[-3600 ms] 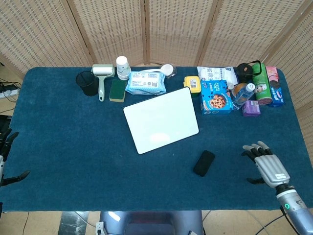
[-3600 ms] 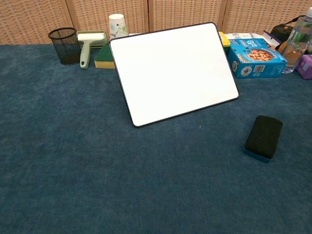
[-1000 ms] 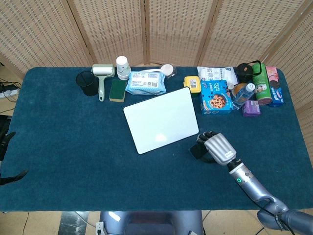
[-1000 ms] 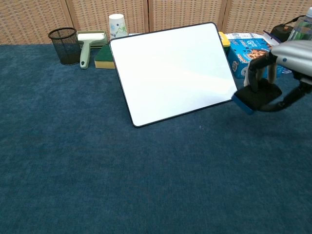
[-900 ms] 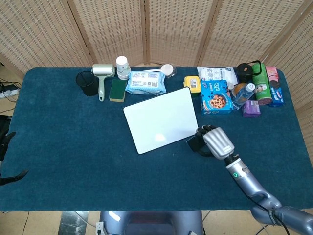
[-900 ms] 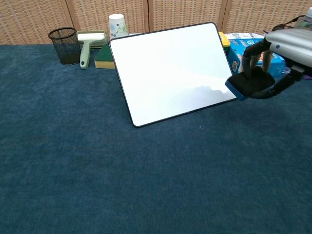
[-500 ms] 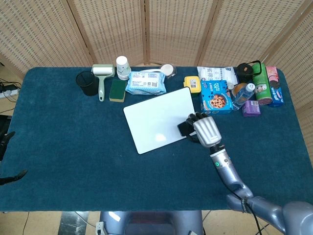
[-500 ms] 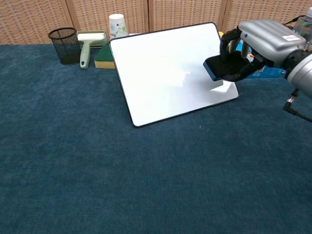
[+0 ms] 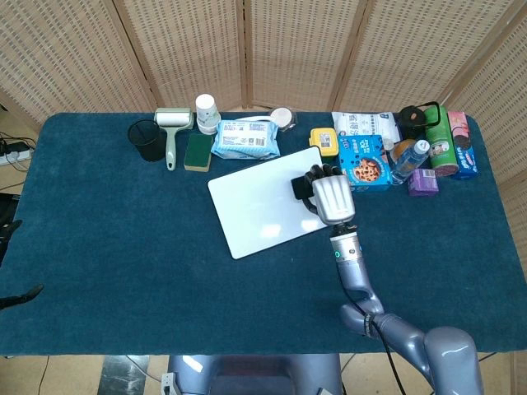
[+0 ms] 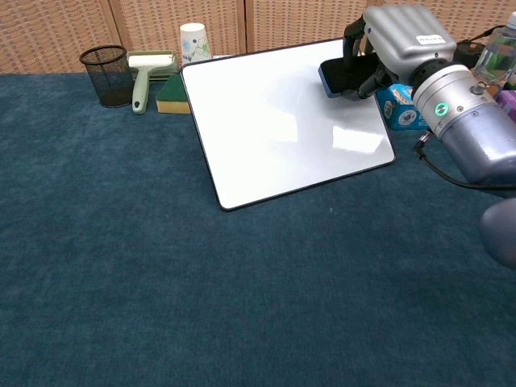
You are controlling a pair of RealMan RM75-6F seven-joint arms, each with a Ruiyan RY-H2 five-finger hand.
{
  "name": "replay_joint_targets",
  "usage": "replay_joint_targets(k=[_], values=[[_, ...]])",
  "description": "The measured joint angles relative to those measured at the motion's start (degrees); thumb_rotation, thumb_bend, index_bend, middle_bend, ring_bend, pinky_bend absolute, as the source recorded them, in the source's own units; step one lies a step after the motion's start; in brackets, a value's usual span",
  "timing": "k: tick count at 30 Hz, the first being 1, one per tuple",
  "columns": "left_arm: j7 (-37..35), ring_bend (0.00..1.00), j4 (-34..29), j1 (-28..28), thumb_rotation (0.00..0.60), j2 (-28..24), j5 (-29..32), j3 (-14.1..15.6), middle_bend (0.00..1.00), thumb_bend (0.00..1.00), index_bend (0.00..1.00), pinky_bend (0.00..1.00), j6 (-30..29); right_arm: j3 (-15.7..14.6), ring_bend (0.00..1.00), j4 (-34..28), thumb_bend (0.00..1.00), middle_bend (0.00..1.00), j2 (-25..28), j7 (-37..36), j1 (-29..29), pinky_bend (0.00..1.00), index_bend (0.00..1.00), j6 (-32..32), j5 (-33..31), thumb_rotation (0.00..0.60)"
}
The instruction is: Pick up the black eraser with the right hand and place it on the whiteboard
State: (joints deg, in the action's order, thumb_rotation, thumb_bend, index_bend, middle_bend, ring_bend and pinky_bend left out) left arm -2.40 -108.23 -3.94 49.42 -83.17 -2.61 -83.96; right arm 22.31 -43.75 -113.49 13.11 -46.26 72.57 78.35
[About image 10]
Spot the white floral paper cup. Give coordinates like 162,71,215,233
179,23,213,65

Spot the black mesh pen holder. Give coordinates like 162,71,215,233
79,44,135,109

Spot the purple packet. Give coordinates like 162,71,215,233
494,89,516,122

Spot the blue cookie box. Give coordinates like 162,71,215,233
375,82,430,131

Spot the woven folding screen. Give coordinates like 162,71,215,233
0,0,516,75

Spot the green lint roller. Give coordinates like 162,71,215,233
127,53,176,115

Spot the clear plastic water bottle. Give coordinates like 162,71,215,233
472,11,516,88

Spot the blue tablecloth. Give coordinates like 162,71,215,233
0,72,516,387

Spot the black felt eraser blue base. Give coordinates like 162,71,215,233
318,54,381,99

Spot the white board with black frame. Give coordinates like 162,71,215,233
180,37,397,212

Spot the black orange speaker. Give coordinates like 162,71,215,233
454,25,505,68

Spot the green yellow sponge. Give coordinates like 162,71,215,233
156,73,192,115

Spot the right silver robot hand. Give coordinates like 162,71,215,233
338,4,458,101

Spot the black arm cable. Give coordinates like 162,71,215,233
413,133,516,191

